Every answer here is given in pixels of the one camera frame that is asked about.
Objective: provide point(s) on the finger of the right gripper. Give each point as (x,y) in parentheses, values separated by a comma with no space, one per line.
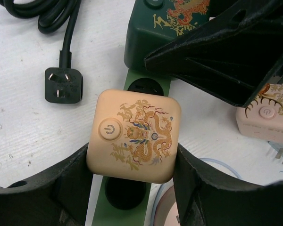
(232,56)

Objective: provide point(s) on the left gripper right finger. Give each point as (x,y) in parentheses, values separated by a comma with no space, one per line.
(206,196)

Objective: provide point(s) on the dark green cube adapter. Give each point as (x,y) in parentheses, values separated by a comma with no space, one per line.
(154,23)

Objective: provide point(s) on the pink round socket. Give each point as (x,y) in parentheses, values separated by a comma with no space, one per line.
(166,213)

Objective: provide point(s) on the green power strip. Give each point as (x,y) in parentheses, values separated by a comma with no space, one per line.
(122,202)

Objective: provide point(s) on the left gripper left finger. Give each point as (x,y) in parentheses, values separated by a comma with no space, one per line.
(56,196)

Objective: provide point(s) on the light pink cube adapter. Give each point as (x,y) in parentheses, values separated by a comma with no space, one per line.
(263,117)

